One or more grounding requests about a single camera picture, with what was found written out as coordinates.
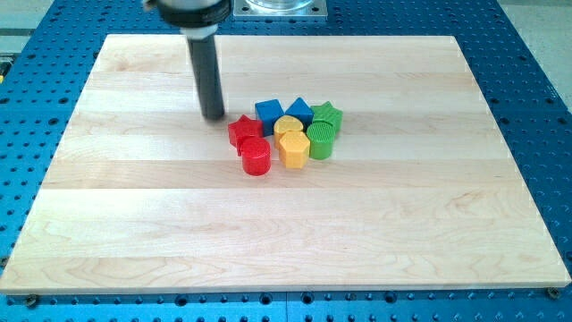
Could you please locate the green cylinder block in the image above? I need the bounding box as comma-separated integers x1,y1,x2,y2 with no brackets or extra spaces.
306,122,335,160

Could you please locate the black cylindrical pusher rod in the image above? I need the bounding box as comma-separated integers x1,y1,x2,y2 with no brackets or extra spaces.
181,24,224,121

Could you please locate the light wooden board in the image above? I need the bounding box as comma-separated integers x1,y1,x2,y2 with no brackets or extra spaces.
1,34,570,295

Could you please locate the red cylinder block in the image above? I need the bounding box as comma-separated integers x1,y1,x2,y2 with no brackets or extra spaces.
240,137,271,176

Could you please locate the blue triangle block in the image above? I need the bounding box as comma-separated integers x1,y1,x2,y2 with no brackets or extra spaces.
285,97,314,131

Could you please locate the yellow hexagon block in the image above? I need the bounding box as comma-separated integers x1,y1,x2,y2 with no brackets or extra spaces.
279,131,310,169

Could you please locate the green star block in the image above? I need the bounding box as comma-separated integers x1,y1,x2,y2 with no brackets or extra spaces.
310,101,343,133

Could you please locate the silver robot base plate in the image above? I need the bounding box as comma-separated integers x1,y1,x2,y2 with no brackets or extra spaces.
232,0,328,21

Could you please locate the board clamp screw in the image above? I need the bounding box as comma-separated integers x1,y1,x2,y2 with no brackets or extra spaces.
23,294,38,309
546,287,560,300

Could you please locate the right board clamp screw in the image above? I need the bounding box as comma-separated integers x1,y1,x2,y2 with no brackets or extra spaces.
546,287,560,300

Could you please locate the blue cube block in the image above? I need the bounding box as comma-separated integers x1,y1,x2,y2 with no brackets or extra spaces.
255,99,284,137

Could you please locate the left board clamp screw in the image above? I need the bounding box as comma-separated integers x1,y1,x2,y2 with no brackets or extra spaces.
23,294,38,309

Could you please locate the yellow heart block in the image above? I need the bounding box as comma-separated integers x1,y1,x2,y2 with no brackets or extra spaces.
273,115,303,149

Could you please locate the red star block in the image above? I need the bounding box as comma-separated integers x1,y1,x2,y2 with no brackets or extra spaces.
227,114,264,156

